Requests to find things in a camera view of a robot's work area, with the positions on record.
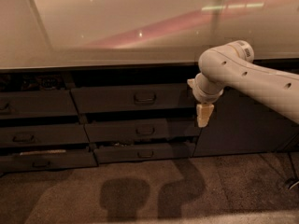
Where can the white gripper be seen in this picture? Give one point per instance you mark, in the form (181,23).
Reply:
(203,96)

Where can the dark drawer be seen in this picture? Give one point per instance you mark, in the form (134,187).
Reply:
(55,160)
(132,98)
(149,152)
(36,104)
(140,129)
(44,135)

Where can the glossy counter top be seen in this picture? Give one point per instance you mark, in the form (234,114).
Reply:
(68,33)

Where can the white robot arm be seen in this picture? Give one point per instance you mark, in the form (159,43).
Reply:
(231,65)

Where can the dark cabinet door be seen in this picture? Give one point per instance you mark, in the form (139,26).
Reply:
(242,125)

